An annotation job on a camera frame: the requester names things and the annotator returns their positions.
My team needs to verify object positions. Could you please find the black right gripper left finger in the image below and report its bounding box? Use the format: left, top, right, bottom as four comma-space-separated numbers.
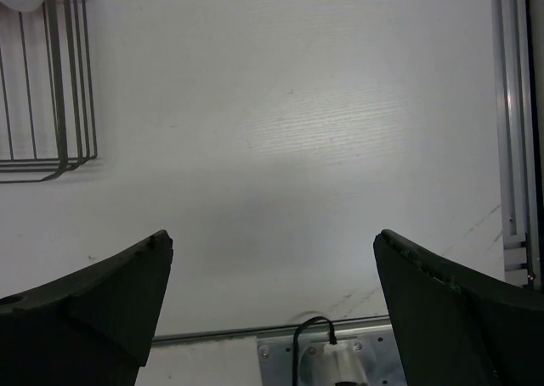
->
1, 230, 173, 385

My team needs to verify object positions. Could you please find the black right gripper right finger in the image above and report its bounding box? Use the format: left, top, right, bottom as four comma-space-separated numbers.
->
373, 230, 543, 385

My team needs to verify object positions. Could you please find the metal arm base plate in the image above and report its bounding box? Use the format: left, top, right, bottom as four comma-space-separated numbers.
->
258, 320, 407, 385

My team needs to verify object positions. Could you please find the black base cable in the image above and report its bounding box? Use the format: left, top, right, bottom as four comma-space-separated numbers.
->
291, 315, 339, 386

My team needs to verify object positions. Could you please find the grey wire dish rack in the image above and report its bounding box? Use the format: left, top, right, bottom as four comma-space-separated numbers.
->
1, 0, 99, 184

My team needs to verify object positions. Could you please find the aluminium table edge rail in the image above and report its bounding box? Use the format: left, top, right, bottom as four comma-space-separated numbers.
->
491, 0, 543, 292

